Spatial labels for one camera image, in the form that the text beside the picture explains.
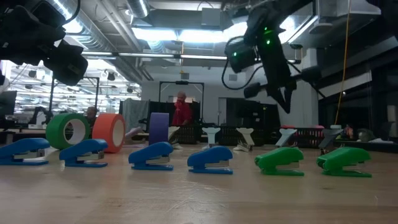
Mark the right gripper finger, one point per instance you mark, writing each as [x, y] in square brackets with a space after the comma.
[276, 95]
[311, 74]

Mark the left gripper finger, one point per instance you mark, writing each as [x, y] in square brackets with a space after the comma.
[66, 63]

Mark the red tape roll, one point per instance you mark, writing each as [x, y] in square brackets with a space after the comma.
[287, 126]

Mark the light blue staple remover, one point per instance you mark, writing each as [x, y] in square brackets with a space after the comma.
[286, 134]
[211, 132]

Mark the pink tape roll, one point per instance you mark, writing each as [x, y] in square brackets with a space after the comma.
[317, 126]

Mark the green stapler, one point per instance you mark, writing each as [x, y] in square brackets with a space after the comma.
[280, 155]
[343, 155]

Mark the dark grey staple remover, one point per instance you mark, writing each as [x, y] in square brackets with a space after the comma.
[329, 135]

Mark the green tape roll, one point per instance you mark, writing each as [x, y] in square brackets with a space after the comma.
[54, 130]

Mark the orange tape roll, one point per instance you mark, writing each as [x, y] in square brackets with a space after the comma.
[102, 130]

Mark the blue stapler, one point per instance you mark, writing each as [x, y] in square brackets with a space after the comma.
[84, 146]
[23, 146]
[151, 151]
[211, 154]

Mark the lavender staple remover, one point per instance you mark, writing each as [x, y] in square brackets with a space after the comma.
[132, 133]

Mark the purple tape roll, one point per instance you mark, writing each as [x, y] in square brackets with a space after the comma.
[158, 127]

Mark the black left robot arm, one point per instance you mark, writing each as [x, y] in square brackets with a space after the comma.
[18, 3]

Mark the black cabinet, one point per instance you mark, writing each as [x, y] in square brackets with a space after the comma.
[248, 112]

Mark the ceiling tube light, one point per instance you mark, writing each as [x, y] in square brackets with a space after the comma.
[146, 55]
[99, 53]
[203, 57]

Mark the black plastic mesh basket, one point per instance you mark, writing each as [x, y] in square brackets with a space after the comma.
[188, 133]
[228, 135]
[308, 137]

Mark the person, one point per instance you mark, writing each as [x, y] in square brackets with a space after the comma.
[182, 112]
[91, 115]

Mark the black monitor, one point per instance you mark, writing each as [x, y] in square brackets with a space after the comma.
[7, 102]

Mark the dark bag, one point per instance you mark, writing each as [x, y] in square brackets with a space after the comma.
[365, 134]

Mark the grey hanging cloth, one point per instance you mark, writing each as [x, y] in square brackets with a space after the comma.
[133, 112]

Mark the black desk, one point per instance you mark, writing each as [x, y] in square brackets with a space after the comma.
[367, 145]

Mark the white cloth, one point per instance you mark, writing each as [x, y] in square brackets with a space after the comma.
[381, 140]

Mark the black gantry frame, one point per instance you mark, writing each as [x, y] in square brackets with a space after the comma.
[182, 82]
[74, 77]

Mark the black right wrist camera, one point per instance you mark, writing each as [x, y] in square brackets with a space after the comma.
[241, 56]

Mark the silver ventilation duct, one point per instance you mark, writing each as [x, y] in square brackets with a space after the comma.
[102, 34]

